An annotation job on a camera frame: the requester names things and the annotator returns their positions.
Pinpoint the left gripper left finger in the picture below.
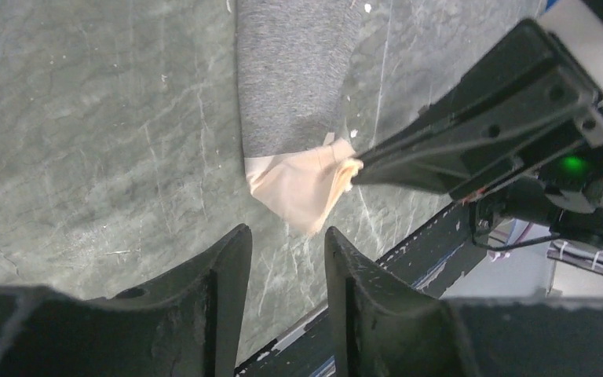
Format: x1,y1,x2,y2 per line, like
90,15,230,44
0,224,252,376

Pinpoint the grey underwear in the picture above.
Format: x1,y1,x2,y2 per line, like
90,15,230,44
236,0,363,235

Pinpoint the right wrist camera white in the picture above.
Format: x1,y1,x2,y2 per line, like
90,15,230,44
537,1,603,93

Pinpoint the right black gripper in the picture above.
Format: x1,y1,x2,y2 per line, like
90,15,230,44
353,19,603,250

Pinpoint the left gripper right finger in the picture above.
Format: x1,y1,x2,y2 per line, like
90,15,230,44
324,226,603,377

